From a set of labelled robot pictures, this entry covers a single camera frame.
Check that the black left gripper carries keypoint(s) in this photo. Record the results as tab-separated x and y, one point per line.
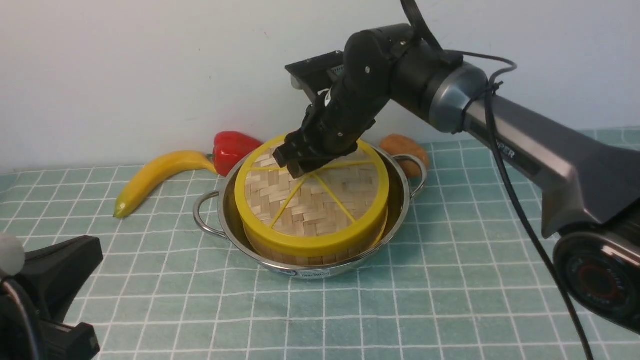
37	290

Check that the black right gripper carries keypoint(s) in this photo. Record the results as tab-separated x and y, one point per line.
334	123

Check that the yellow woven bamboo lid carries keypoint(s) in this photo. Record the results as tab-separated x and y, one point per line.
350	191

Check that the yellow bamboo steamer basket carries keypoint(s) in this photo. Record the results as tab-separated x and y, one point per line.
315	250

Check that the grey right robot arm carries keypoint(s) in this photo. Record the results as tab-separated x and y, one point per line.
590	190

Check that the stainless steel pot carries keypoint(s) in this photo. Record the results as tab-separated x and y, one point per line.
232	229

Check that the red bell pepper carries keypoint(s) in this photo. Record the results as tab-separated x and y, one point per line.
230	147

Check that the brown potato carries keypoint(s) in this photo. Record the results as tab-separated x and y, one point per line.
396	144

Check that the yellow banana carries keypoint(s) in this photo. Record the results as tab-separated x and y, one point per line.
157	171

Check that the green checkered tablecloth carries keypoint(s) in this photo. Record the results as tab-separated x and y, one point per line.
459	281

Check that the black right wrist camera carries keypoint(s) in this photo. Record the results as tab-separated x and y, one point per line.
316	74

